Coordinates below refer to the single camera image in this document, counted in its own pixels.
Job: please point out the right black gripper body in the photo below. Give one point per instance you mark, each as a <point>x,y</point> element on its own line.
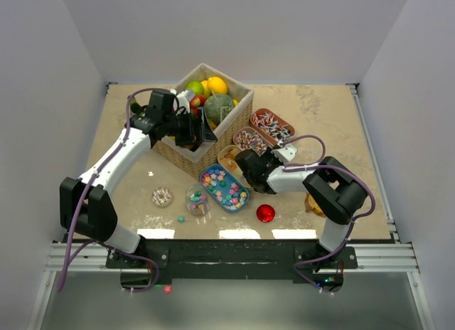
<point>269,159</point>

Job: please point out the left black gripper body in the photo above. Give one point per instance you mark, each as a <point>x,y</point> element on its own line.
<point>180,126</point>

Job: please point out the clear glass jar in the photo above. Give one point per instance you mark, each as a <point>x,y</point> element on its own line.
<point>197,201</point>

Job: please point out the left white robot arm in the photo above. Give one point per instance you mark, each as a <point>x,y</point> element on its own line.
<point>86,207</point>

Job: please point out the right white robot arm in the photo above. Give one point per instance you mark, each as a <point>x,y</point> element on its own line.
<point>336,191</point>

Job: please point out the yellow tray gummy candies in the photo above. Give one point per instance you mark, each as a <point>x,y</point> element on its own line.
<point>226,158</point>

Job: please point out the blue tray star candies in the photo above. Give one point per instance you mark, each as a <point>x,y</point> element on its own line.
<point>227,191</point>

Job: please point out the green glass bottle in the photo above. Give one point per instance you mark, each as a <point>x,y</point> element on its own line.
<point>134,106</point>

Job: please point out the green cantaloupe melon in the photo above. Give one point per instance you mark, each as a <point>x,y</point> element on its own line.
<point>218,106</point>

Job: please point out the pink tray swirl lollipops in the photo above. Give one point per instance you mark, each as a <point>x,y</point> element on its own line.
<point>248,138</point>

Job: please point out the pink tray of lollipops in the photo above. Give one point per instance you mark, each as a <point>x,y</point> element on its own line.
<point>271,126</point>

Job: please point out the green lime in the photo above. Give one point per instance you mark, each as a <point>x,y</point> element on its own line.
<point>196,86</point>

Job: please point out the yellow lemon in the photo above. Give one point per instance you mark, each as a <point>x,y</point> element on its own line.
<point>217,85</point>

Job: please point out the bread slice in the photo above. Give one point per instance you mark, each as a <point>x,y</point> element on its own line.
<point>311,206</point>

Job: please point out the sprinkled donut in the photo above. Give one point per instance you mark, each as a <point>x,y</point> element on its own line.
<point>162,197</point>

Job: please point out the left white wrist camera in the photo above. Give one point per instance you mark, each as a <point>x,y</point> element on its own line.
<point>182,100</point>

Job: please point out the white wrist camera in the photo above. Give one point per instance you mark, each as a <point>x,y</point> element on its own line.
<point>182,100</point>
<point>284,152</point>

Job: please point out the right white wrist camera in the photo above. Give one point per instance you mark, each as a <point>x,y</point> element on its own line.
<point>284,152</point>

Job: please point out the black base mount frame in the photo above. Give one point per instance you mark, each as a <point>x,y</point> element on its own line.
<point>295,260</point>

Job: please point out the aluminium rail frame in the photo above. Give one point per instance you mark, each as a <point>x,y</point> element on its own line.
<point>90,293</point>

